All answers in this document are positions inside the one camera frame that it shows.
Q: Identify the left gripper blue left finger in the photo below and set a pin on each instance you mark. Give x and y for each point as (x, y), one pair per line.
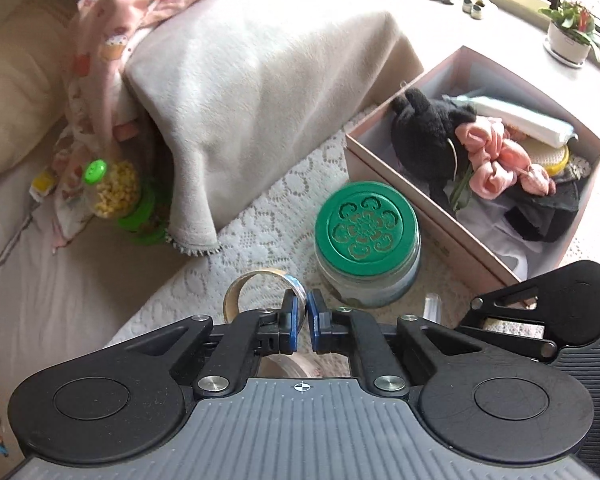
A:
(289, 322)

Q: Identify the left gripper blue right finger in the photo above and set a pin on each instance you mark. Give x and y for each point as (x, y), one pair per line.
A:
(319, 321)

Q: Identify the tape roll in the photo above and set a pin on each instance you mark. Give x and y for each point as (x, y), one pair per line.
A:
(262, 288)

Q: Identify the clear plastic tube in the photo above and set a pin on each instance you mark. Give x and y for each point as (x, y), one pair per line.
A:
(432, 308)

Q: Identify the yellow round sponge pad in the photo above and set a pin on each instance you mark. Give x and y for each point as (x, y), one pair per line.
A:
(553, 160)

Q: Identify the pink fabric flowers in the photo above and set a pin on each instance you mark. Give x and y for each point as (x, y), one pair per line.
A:
(499, 162)

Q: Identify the wet wipes packet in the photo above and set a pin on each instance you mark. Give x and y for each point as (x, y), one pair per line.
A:
(548, 130)

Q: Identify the black plush toy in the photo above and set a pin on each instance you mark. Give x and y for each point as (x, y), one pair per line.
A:
(424, 140)

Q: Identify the white lace tablecloth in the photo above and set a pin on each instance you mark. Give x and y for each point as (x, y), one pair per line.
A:
(276, 231)

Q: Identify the green lid glass jar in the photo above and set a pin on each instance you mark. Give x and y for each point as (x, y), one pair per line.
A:
(367, 244)

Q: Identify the pink cardboard box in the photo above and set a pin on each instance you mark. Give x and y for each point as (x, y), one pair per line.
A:
(484, 248)

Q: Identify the green cap corn bottle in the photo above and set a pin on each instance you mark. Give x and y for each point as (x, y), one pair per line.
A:
(118, 191)

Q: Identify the beige sofa cover cloth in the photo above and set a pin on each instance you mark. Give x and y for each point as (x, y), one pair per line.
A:
(241, 90)

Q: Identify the potted plant white pot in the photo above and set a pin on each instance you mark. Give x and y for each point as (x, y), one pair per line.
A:
(571, 35)

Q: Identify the pink patterned blanket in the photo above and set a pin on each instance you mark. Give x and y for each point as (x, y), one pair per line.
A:
(101, 115)

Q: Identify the beige pillow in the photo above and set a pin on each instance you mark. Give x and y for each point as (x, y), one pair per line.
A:
(34, 41)

